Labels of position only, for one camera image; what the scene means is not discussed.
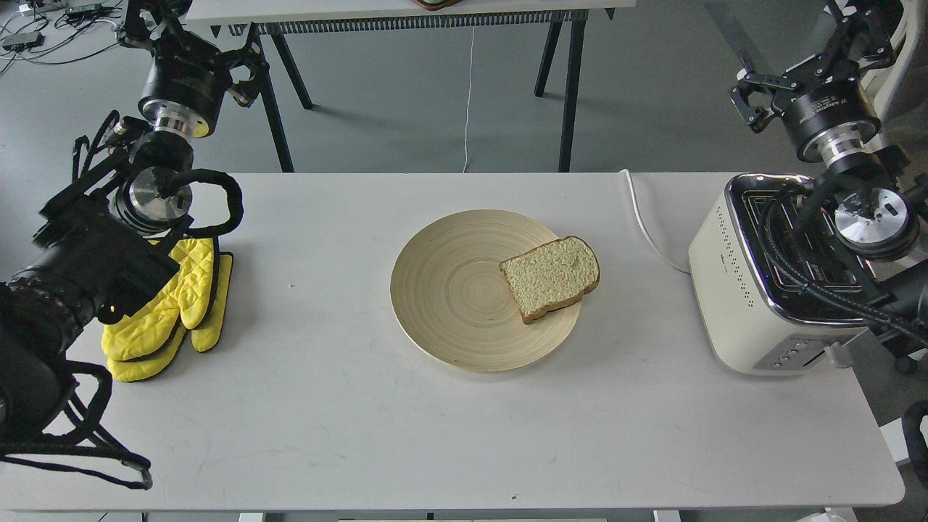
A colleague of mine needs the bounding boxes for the white toaster power cable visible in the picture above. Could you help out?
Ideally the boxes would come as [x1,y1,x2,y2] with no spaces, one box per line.
[618,169,691,275]

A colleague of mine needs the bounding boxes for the background table black legs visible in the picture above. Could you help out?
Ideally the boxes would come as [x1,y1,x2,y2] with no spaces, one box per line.
[183,0,637,173]

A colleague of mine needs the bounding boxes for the brown object on background table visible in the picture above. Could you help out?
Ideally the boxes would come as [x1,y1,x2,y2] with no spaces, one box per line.
[414,0,460,11]

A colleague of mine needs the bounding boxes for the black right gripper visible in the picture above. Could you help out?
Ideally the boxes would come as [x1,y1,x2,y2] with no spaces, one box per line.
[729,1,905,163]

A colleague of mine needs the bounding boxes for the cream two-slot toaster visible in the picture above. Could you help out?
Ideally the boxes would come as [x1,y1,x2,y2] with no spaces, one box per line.
[687,174,871,377]

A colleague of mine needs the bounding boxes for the thin white hanging cable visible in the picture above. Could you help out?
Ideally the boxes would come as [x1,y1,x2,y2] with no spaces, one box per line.
[463,25,476,173]

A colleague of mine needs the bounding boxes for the round bamboo plate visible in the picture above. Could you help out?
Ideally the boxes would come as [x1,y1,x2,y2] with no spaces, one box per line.
[390,210,582,373]

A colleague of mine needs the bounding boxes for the yellow oven mitt top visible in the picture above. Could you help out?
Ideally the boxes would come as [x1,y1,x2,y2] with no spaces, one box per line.
[101,238,219,361]

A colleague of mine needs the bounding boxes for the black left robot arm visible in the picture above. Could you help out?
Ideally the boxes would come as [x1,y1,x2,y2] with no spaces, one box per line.
[2,1,268,490]

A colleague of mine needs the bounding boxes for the slice of bread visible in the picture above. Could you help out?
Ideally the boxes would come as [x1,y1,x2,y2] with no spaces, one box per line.
[498,236,600,325]

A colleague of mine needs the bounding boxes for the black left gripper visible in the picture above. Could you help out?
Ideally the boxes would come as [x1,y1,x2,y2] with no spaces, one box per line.
[117,1,269,140]

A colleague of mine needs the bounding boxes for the floor cables and adapters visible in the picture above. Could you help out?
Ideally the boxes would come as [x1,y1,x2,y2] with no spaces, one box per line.
[0,0,125,77]

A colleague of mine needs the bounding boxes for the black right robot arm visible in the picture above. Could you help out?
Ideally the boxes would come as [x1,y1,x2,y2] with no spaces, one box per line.
[730,1,926,370]

